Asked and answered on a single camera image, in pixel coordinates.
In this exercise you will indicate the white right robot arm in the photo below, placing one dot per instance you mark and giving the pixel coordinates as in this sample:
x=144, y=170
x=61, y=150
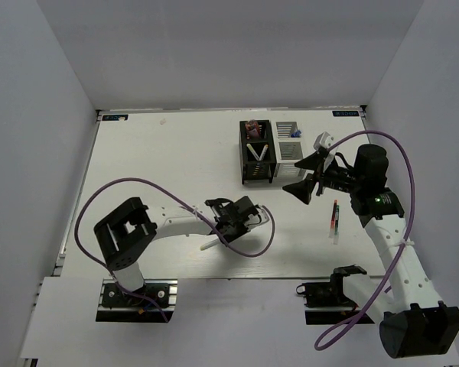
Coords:
x=412, y=318

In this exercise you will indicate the pale yellow capped marker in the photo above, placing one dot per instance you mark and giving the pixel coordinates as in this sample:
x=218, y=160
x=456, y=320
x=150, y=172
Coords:
x=253, y=152

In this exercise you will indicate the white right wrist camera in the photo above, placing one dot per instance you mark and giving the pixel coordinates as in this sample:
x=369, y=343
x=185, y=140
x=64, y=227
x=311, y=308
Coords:
x=323, y=141

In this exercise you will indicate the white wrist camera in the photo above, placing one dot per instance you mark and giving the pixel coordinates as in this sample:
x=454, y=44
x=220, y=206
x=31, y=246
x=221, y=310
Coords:
x=323, y=141
x=261, y=218

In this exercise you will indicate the clear tube of markers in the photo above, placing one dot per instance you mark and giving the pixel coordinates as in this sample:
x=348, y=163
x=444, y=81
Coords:
x=252, y=129

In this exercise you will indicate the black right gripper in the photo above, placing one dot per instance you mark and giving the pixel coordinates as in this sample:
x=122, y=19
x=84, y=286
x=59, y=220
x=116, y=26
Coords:
x=303, y=189

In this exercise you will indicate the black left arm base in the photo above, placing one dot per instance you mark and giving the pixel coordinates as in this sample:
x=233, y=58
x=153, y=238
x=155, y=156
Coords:
x=115, y=306

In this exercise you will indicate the dark logo sticker right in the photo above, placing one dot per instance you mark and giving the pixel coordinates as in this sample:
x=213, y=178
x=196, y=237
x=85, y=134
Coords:
x=345, y=113

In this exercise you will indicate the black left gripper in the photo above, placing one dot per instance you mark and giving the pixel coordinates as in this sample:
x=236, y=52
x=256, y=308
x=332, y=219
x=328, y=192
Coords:
x=243, y=228

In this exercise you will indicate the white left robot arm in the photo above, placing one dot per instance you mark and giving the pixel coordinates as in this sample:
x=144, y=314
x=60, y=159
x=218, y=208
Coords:
x=125, y=233

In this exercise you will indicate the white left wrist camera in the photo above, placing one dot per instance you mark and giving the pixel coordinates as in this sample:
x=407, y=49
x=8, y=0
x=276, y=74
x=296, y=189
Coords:
x=261, y=218

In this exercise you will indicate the yellow capped marker horizontal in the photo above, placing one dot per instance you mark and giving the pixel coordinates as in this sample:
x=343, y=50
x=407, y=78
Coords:
x=210, y=244

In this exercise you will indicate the dark logo sticker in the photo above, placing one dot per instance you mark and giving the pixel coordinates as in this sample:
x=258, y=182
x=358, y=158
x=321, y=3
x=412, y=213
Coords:
x=115, y=117
x=345, y=113

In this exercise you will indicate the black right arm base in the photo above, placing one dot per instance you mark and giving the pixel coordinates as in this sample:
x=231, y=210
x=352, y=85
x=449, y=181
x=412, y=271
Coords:
x=325, y=304

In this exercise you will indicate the white slotted organizer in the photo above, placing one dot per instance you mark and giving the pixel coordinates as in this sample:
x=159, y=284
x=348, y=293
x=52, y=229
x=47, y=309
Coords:
x=288, y=150

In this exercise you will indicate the green capped marker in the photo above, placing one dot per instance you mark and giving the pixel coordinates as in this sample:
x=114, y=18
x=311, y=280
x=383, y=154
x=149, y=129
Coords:
x=336, y=233

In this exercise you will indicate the black slotted organizer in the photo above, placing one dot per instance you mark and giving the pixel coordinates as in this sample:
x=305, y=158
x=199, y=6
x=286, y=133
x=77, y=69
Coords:
x=251, y=169

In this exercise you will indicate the dark logo sticker left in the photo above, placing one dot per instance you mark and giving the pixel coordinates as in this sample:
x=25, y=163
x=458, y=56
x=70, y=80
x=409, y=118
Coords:
x=115, y=117

